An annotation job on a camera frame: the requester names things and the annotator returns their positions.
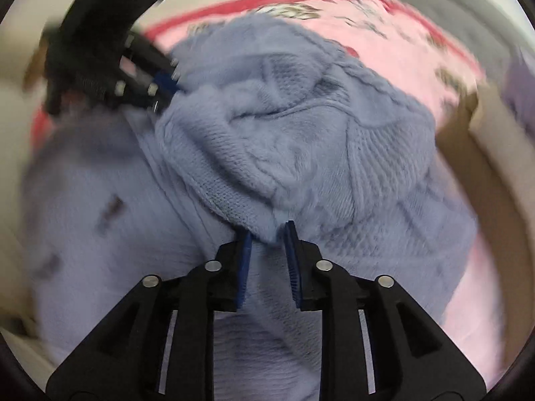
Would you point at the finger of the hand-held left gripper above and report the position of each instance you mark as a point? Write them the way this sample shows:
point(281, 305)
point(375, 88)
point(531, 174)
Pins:
point(161, 77)
point(142, 94)

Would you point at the purple knit hooded cardigan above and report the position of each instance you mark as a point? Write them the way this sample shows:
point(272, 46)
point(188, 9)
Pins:
point(292, 133)

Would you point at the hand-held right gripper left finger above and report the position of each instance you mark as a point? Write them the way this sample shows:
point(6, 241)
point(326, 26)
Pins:
point(244, 267)

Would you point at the folded brown quilt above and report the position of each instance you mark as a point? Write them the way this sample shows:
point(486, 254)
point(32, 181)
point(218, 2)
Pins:
point(459, 154)

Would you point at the grey upholstered bed headboard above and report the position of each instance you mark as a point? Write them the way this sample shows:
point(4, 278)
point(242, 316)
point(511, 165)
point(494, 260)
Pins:
point(459, 16)

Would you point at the pink printed blanket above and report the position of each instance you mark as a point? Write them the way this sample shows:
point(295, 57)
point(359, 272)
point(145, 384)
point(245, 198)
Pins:
point(397, 50)

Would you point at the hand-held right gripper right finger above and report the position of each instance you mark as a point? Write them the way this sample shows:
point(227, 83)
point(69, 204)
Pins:
point(292, 267)

